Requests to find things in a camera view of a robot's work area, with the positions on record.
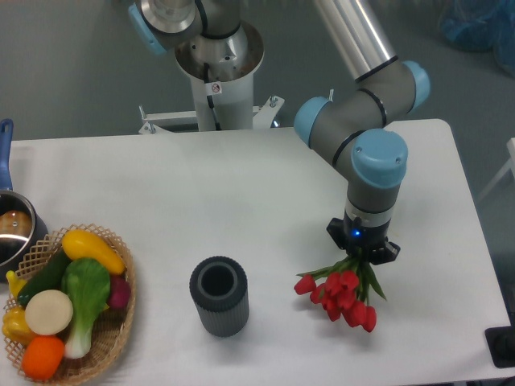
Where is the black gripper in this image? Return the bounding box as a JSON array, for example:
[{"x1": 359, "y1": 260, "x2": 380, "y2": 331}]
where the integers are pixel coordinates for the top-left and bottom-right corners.
[{"x1": 327, "y1": 216, "x2": 401, "y2": 265}]

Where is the red tulip bouquet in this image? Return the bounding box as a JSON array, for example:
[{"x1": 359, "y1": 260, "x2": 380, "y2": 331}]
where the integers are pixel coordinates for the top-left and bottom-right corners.
[{"x1": 294, "y1": 251, "x2": 386, "y2": 333}]

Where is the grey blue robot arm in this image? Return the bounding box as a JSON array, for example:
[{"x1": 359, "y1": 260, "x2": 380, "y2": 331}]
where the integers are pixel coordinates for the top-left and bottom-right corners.
[{"x1": 128, "y1": 1, "x2": 431, "y2": 265}]

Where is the dark grey ribbed vase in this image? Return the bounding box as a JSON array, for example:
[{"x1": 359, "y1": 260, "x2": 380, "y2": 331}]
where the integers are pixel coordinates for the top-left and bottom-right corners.
[{"x1": 189, "y1": 256, "x2": 249, "y2": 338}]

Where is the black device at table edge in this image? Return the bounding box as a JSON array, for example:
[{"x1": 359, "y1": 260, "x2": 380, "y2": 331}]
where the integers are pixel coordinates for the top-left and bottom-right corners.
[{"x1": 484, "y1": 326, "x2": 514, "y2": 368}]

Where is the blue plastic bag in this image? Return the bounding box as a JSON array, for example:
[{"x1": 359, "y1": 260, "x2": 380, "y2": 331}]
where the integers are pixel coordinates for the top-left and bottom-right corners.
[{"x1": 438, "y1": 1, "x2": 514, "y2": 76}]

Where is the purple red radish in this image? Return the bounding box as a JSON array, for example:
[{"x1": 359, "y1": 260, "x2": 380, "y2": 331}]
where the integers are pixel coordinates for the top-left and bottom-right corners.
[{"x1": 107, "y1": 276, "x2": 131, "y2": 310}]

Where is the woven wicker basket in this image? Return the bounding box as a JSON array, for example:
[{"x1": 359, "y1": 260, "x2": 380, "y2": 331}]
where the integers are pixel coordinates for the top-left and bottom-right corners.
[{"x1": 14, "y1": 224, "x2": 137, "y2": 385}]

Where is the green bok choy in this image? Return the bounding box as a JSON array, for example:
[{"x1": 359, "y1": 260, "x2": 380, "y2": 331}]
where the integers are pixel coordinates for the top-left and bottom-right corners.
[{"x1": 61, "y1": 257, "x2": 110, "y2": 359}]

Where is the yellow squash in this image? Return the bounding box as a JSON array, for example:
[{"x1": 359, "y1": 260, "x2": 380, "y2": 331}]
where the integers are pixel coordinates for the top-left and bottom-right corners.
[{"x1": 61, "y1": 229, "x2": 126, "y2": 275}]

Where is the green cucumber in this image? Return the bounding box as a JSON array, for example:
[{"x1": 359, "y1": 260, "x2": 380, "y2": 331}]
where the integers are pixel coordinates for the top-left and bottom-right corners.
[{"x1": 17, "y1": 249, "x2": 72, "y2": 307}]

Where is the cream round onion slice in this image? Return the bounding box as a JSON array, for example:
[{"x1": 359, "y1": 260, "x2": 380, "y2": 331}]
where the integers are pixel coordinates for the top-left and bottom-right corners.
[{"x1": 25, "y1": 289, "x2": 73, "y2": 335}]

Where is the orange fruit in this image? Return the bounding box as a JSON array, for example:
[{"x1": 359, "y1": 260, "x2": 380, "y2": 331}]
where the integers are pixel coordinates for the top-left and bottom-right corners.
[{"x1": 21, "y1": 335, "x2": 64, "y2": 381}]

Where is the yellow banana tip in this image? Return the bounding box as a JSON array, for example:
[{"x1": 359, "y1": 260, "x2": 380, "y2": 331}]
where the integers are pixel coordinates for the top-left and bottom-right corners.
[{"x1": 6, "y1": 270, "x2": 27, "y2": 299}]

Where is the yellow bell pepper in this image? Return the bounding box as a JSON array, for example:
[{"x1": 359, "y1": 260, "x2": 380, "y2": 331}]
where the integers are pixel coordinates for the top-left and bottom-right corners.
[{"x1": 2, "y1": 306, "x2": 37, "y2": 346}]

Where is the white furniture frame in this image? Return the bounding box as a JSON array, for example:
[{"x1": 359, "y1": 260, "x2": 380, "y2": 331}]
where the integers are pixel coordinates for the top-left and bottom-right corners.
[{"x1": 478, "y1": 138, "x2": 515, "y2": 202}]

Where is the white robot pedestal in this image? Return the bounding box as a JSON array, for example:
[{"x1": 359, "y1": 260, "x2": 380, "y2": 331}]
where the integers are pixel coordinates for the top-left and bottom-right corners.
[{"x1": 139, "y1": 21, "x2": 285, "y2": 133}]

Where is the black cable on pedestal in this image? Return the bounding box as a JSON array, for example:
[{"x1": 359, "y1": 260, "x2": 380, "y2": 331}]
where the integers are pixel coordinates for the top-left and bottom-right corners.
[{"x1": 202, "y1": 62, "x2": 221, "y2": 131}]

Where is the blue handled saucepan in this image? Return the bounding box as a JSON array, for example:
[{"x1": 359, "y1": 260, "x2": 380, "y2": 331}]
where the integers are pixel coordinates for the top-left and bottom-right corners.
[{"x1": 1, "y1": 118, "x2": 47, "y2": 283}]

